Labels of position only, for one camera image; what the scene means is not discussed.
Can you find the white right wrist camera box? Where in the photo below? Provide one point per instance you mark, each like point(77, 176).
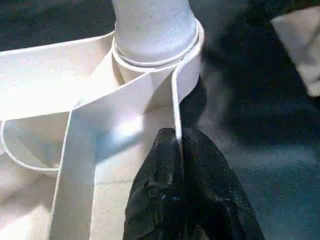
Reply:
point(302, 45)

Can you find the white plastic table leg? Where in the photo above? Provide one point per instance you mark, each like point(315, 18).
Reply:
point(152, 30)

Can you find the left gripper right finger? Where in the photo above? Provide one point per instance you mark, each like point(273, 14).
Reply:
point(215, 200)

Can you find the white plastic table top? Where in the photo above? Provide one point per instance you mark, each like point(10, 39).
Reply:
point(75, 115)

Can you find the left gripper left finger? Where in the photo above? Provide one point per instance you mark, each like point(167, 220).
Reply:
point(157, 195)

